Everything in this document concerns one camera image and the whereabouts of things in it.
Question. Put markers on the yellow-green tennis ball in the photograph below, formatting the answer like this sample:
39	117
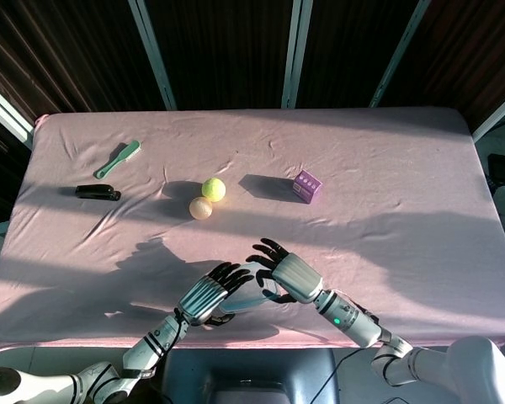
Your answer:
213	189

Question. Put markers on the grey robot torso base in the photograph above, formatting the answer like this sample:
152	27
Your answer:
248	374

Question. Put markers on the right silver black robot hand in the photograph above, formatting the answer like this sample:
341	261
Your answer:
296	275

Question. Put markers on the black stapler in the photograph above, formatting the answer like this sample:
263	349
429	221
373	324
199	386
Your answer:
97	192

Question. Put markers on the small purple cardboard box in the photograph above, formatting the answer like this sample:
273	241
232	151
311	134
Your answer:
307	187

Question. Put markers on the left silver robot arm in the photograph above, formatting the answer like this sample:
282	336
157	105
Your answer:
151	345

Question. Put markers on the peach coloured ball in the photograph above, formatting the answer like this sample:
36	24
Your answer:
200	208

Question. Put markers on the clear container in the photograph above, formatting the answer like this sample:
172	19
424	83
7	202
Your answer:
246	294

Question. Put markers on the green toothbrush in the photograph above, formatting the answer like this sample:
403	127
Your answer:
118	160

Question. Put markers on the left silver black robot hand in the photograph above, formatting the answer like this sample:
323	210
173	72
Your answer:
202	296

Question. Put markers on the white window frame post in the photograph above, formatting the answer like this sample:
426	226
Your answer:
498	111
397	50
296	50
151	50
4	111

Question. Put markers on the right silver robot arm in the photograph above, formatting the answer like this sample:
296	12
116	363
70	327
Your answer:
353	324

